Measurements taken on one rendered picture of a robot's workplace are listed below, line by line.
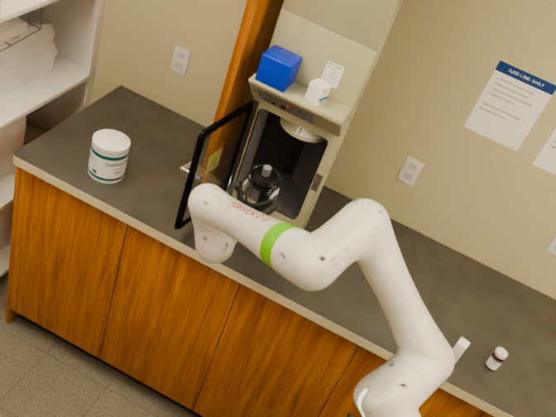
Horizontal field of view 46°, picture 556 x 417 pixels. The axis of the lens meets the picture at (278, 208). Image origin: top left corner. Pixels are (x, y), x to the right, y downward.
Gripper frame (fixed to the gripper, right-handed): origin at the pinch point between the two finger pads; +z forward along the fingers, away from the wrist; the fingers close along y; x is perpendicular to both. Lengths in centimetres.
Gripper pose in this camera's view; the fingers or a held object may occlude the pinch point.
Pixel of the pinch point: (261, 188)
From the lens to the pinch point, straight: 213.1
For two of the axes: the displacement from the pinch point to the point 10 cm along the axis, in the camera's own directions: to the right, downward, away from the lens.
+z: 3.6, -4.8, 8.0
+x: -2.9, 7.6, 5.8
